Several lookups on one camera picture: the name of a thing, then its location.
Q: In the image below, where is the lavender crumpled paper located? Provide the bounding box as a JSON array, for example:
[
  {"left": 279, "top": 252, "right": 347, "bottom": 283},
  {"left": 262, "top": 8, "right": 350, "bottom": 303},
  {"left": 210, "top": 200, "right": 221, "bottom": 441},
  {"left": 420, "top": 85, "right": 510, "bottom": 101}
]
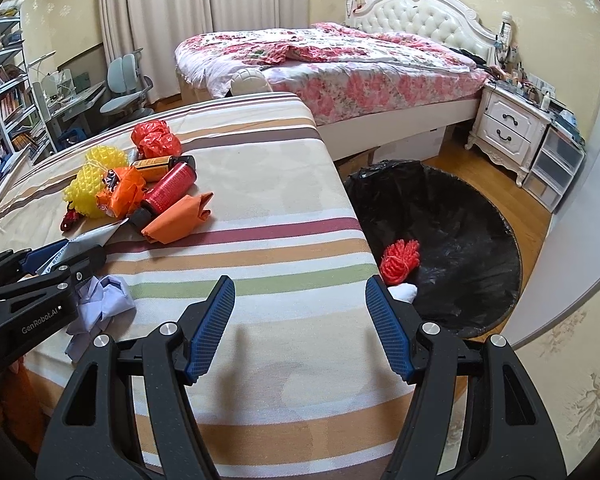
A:
[{"left": 66, "top": 275, "right": 136, "bottom": 361}]

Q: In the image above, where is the red crumpled plastic bag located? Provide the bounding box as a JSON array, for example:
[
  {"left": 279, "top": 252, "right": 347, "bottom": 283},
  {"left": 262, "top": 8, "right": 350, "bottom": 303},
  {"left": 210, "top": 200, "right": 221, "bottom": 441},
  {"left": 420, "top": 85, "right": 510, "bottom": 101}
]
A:
[{"left": 131, "top": 120, "right": 183, "bottom": 159}]

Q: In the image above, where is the white storage box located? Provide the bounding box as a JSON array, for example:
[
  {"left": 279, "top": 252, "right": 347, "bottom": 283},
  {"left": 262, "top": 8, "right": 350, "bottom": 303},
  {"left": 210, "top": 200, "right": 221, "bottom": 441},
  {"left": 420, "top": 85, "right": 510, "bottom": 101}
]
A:
[{"left": 380, "top": 127, "right": 448, "bottom": 163}]

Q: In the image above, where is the yellow foam fruit net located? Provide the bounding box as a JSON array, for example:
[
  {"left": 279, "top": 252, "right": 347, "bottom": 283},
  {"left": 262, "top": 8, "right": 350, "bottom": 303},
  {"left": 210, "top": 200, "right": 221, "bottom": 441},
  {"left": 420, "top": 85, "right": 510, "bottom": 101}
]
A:
[
  {"left": 84, "top": 146, "right": 131, "bottom": 173},
  {"left": 62, "top": 166, "right": 112, "bottom": 220}
]

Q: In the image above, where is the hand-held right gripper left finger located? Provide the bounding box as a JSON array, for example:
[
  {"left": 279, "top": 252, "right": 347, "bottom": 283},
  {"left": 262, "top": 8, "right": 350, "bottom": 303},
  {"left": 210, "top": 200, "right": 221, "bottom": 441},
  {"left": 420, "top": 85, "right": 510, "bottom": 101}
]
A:
[{"left": 36, "top": 275, "right": 237, "bottom": 480}]

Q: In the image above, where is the white crumpled tissue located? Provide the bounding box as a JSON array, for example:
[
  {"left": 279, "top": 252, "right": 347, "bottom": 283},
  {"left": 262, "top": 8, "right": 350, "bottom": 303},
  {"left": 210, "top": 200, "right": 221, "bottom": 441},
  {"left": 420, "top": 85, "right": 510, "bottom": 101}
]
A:
[{"left": 387, "top": 282, "right": 421, "bottom": 303}]

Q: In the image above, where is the pink floral quilt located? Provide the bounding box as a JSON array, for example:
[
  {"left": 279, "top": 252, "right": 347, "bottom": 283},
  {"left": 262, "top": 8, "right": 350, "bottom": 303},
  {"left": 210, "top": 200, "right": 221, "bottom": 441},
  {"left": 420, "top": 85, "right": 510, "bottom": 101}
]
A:
[{"left": 174, "top": 22, "right": 496, "bottom": 131}]

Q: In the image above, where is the white study desk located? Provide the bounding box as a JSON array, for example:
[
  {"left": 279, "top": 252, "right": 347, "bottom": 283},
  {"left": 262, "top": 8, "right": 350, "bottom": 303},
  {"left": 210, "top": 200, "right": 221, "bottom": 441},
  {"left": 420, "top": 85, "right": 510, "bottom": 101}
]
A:
[{"left": 30, "top": 67, "right": 106, "bottom": 136}]

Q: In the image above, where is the white and teal tube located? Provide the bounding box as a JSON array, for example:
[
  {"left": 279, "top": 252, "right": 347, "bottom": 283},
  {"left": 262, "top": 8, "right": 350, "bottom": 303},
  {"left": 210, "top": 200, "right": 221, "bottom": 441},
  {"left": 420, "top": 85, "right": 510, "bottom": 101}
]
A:
[{"left": 30, "top": 219, "right": 131, "bottom": 277}]

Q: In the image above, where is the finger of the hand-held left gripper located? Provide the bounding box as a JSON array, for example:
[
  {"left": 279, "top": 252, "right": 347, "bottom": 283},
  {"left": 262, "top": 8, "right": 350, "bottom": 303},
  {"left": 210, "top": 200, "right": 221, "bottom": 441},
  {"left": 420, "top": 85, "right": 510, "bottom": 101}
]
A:
[
  {"left": 0, "top": 244, "right": 107, "bottom": 311},
  {"left": 0, "top": 239, "right": 70, "bottom": 288}
]

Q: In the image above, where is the clear plastic drawer unit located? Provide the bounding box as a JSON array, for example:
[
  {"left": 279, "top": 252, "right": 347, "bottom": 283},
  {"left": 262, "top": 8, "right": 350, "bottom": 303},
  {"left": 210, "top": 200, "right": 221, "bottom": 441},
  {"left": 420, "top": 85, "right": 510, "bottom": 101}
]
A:
[{"left": 522, "top": 125, "right": 586, "bottom": 211}]

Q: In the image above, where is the white nightstand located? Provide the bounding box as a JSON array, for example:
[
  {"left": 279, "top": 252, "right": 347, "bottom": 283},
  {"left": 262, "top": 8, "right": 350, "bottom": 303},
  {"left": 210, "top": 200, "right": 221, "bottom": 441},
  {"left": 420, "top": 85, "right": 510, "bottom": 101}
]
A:
[{"left": 466, "top": 82, "right": 553, "bottom": 186}]

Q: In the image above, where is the orange snack wrapper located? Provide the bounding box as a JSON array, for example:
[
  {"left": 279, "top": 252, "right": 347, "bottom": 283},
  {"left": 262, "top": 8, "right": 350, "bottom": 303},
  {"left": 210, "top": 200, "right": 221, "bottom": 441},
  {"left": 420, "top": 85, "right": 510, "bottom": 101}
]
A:
[{"left": 96, "top": 166, "right": 147, "bottom": 220}]

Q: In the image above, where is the white bed with tufted headboard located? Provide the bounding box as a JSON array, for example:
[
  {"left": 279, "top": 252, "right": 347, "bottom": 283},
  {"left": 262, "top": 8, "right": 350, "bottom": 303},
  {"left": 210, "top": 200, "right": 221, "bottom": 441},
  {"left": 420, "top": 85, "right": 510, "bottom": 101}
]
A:
[{"left": 174, "top": 0, "right": 501, "bottom": 158}]

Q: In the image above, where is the grey-blue desk chair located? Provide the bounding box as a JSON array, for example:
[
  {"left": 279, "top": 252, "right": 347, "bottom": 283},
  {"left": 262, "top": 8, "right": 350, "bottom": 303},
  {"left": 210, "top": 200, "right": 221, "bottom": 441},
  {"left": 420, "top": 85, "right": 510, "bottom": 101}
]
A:
[{"left": 99, "top": 49, "right": 153, "bottom": 121}]

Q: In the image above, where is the orange folded paper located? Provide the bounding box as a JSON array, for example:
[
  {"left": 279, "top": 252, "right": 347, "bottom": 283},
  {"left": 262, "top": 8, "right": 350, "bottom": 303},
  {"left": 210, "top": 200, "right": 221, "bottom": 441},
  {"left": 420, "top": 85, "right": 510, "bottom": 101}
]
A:
[{"left": 141, "top": 192, "right": 216, "bottom": 245}]

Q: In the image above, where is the red bottle black cap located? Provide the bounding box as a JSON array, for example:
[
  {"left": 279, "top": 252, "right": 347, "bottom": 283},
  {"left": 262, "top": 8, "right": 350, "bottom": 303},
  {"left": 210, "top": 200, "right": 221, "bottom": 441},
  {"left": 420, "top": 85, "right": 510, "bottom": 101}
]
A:
[{"left": 129, "top": 161, "right": 198, "bottom": 233}]

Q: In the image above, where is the cluster of small bottles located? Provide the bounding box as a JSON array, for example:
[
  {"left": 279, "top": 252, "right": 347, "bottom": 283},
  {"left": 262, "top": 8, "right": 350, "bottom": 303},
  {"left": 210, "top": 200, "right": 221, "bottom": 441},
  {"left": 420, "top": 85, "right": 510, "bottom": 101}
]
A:
[{"left": 490, "top": 45, "right": 571, "bottom": 111}]

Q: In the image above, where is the cream curtain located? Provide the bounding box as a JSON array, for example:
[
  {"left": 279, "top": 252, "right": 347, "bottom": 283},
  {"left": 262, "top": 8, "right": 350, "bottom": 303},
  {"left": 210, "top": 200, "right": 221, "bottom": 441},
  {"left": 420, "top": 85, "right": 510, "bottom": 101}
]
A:
[{"left": 96, "top": 0, "right": 313, "bottom": 106}]

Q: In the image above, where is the red foam fruit net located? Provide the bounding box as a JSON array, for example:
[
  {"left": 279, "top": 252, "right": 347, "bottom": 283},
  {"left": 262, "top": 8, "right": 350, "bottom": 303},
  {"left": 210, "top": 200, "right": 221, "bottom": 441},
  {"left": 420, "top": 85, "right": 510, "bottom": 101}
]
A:
[{"left": 378, "top": 240, "right": 422, "bottom": 286}]

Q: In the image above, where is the amber bottle with black cap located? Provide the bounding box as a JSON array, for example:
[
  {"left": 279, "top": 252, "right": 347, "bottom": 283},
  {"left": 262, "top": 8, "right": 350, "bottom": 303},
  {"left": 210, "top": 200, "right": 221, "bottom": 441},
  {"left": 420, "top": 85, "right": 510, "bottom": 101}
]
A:
[{"left": 130, "top": 154, "right": 197, "bottom": 182}]

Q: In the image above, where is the white bookshelf with books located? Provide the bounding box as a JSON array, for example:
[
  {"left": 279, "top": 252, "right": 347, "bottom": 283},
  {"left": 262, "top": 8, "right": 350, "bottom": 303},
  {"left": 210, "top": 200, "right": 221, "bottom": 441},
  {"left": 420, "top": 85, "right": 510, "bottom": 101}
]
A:
[{"left": 0, "top": 7, "right": 53, "bottom": 161}]

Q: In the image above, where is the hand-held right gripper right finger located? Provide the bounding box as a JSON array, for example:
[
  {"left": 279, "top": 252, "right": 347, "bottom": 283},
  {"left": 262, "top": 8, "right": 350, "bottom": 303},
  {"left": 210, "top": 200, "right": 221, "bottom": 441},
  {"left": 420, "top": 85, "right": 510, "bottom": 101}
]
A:
[{"left": 365, "top": 276, "right": 566, "bottom": 480}]

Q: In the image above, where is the trash bin with black bag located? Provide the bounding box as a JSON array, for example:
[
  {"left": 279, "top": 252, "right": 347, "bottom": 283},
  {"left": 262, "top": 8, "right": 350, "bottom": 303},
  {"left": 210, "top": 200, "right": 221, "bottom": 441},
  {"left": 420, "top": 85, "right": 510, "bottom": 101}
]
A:
[{"left": 342, "top": 160, "right": 523, "bottom": 338}]

